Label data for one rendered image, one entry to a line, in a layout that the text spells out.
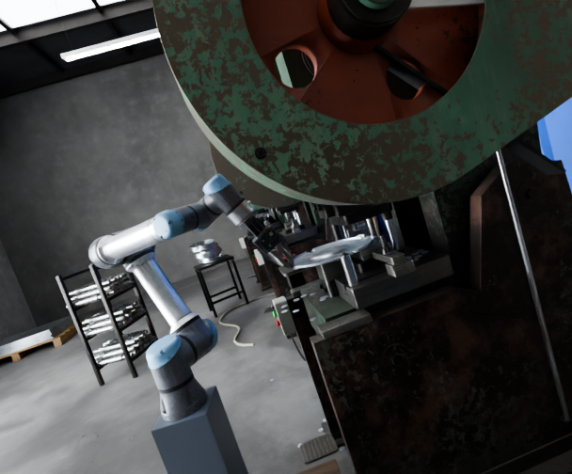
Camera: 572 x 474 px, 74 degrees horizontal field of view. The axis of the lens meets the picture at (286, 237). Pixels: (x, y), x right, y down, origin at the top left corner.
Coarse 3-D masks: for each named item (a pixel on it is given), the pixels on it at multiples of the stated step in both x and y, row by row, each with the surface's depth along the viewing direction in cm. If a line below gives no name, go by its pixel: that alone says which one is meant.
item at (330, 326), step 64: (512, 192) 105; (512, 256) 106; (384, 320) 102; (448, 320) 105; (512, 320) 108; (384, 384) 104; (448, 384) 107; (512, 384) 109; (384, 448) 105; (448, 448) 108; (512, 448) 111
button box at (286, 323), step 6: (276, 300) 149; (282, 300) 146; (276, 306) 145; (282, 306) 145; (288, 306) 146; (288, 312) 146; (282, 318) 146; (288, 318) 146; (282, 324) 146; (288, 324) 146; (282, 330) 149; (288, 330) 146; (294, 330) 147; (294, 342) 154; (300, 354) 155
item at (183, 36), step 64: (192, 0) 70; (512, 0) 79; (192, 64) 71; (256, 64) 72; (512, 64) 80; (256, 128) 73; (320, 128) 75; (384, 128) 77; (448, 128) 79; (512, 128) 81; (320, 192) 76; (384, 192) 78
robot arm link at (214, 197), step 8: (216, 176) 110; (208, 184) 109; (216, 184) 109; (224, 184) 110; (208, 192) 110; (216, 192) 110; (224, 192) 110; (232, 192) 111; (208, 200) 112; (216, 200) 111; (224, 200) 110; (232, 200) 110; (240, 200) 111; (216, 208) 112; (224, 208) 111; (232, 208) 111
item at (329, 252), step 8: (344, 240) 138; (352, 240) 134; (360, 240) 129; (368, 240) 125; (320, 248) 138; (328, 248) 129; (336, 248) 125; (344, 248) 122; (352, 248) 120; (360, 248) 114; (296, 256) 135; (304, 256) 134; (312, 256) 125; (320, 256) 121; (328, 256) 119; (336, 256) 116; (296, 264) 123; (304, 264) 119; (312, 264) 113; (320, 264) 113
